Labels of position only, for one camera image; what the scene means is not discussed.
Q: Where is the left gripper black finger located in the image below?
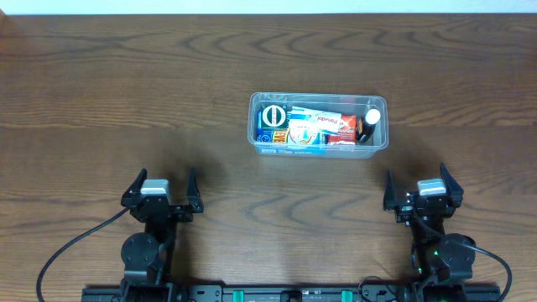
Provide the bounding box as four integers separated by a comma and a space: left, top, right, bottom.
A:
121, 169, 147, 208
186, 169, 204, 213

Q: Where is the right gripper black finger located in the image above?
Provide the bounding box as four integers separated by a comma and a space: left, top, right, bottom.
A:
383, 170, 398, 211
440, 162, 464, 208

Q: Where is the dark bottle with white cap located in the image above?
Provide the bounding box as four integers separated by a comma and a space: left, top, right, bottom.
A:
356, 109, 381, 143

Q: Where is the red Panadol box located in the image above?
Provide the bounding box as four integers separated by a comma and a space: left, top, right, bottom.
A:
327, 115, 357, 145

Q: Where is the blue fever patch box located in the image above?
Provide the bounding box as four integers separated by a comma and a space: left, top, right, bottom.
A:
255, 110, 328, 146

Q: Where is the green Zam-Buk ointment box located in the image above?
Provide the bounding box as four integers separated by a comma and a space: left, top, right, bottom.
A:
258, 105, 289, 129

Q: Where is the white Panadol box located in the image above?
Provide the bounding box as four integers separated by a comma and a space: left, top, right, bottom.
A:
289, 107, 342, 134

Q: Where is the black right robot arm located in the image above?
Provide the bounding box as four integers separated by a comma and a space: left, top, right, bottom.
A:
383, 164, 476, 301

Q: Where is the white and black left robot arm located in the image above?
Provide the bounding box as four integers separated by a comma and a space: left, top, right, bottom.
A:
115, 169, 204, 302

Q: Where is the clear plastic container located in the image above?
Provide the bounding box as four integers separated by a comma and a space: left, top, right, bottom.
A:
248, 92, 388, 159

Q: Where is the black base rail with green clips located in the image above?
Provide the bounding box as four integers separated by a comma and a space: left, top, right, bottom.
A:
81, 279, 501, 302

